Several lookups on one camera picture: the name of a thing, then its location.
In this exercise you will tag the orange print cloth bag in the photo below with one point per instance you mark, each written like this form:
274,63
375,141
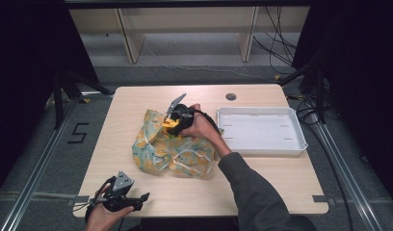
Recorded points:
172,154

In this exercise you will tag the person's left hand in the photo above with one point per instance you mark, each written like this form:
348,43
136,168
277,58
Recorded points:
103,218

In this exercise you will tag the aluminium floor rail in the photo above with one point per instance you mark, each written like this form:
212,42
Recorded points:
348,173
37,170

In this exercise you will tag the white plastic tray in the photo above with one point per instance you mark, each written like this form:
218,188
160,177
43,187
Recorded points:
258,131

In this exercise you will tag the person's right hand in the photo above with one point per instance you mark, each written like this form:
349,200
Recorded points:
201,126

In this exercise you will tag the light wooden shelf unit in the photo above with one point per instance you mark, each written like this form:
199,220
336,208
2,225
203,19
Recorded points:
188,29

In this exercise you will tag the black tripod stand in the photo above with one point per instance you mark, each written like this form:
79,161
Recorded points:
311,86
67,88

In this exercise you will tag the black curtain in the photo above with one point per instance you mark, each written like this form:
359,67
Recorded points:
361,80
27,64

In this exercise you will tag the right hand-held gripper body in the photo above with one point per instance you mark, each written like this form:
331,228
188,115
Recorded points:
185,117

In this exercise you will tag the yellow floor tape piece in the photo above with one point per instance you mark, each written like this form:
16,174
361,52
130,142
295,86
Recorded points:
85,100
277,77

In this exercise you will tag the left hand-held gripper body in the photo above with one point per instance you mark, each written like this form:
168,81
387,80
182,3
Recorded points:
120,192

